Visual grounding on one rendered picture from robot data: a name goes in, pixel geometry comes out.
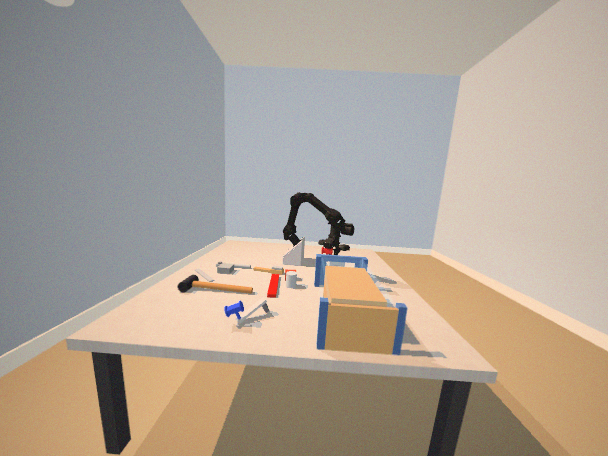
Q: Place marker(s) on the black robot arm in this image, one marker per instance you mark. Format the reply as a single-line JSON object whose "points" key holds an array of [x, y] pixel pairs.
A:
{"points": [[332, 215]]}

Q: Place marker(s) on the red flat bar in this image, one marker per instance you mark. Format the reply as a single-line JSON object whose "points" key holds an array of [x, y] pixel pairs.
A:
{"points": [[272, 291]]}

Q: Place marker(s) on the black-headed mallet with wooden handle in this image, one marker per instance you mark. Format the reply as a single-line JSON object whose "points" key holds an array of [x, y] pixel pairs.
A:
{"points": [[193, 281]]}

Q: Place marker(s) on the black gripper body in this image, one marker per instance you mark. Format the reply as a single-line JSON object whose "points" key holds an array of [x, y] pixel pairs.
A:
{"points": [[341, 247]]}

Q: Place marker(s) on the grey cylinder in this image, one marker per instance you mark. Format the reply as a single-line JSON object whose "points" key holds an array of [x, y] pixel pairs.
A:
{"points": [[291, 279]]}

